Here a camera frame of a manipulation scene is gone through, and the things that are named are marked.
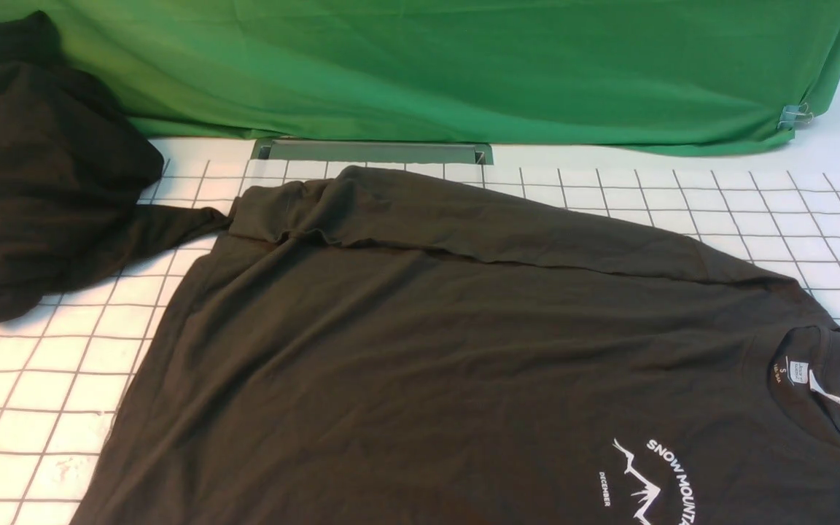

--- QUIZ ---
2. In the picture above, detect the gray long-sleeved shirt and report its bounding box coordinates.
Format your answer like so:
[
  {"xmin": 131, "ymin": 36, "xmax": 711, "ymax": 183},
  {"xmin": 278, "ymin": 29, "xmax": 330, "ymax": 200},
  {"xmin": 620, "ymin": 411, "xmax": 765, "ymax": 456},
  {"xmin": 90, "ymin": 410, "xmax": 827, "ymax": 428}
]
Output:
[{"xmin": 72, "ymin": 166, "xmax": 840, "ymax": 524}]

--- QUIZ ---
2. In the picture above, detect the silver binder clip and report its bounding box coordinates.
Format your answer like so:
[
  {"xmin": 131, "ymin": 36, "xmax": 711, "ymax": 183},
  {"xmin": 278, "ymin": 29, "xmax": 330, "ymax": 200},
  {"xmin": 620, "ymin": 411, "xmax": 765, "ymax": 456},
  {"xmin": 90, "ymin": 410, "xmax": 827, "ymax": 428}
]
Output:
[{"xmin": 777, "ymin": 103, "xmax": 814, "ymax": 131}]

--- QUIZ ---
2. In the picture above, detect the green backdrop cloth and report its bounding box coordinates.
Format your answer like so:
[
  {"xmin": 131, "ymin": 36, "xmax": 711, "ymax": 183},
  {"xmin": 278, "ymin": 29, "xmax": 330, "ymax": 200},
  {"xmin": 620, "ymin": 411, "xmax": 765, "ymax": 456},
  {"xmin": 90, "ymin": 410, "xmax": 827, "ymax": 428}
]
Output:
[{"xmin": 0, "ymin": 1, "xmax": 840, "ymax": 157}]

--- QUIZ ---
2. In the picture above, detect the gray metal rail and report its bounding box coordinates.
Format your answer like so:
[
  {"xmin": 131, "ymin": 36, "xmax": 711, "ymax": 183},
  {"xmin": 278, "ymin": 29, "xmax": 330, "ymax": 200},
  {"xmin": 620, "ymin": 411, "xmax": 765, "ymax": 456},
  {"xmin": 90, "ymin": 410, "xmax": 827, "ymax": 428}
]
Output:
[{"xmin": 251, "ymin": 139, "xmax": 494, "ymax": 166}]

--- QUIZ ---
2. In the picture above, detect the black clothing pile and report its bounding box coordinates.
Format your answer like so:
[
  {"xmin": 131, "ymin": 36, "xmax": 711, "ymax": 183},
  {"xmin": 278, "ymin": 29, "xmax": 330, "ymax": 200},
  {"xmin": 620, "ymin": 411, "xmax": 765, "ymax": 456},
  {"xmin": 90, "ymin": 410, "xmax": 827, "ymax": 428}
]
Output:
[{"xmin": 0, "ymin": 11, "xmax": 230, "ymax": 322}]

